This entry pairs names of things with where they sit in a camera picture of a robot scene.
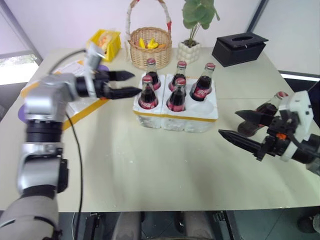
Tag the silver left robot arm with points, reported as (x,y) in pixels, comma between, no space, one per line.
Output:
(42,95)

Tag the dark window ledge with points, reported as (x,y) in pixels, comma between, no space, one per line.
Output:
(300,75)

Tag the green plant in white pot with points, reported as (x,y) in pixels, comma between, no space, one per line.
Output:
(190,52)

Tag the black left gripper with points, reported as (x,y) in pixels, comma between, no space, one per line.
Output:
(100,86)

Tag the glass cola bottle red cap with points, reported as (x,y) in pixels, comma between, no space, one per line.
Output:
(268,107)
(201,90)
(176,98)
(153,77)
(147,96)
(180,72)

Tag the flat white box yellow tape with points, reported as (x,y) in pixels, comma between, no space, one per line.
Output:
(82,110)

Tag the yellow toy fruit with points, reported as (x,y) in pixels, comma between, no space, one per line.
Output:
(152,44)

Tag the orange white snack packet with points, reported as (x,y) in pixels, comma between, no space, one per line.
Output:
(105,38)

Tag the purple round disc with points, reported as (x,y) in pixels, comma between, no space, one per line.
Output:
(103,68)
(21,112)

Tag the black tissue box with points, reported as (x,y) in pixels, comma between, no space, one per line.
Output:
(235,51)

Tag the white foam crate yellow tape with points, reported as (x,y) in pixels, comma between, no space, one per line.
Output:
(175,122)

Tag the yellow plastic bin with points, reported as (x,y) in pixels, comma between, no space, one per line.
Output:
(113,48)

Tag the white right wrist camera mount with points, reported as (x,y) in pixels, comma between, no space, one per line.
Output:
(298,110)

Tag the black table frame leg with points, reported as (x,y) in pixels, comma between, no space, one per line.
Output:
(226,225)
(91,226)

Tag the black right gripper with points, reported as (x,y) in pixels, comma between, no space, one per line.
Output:
(276,146)

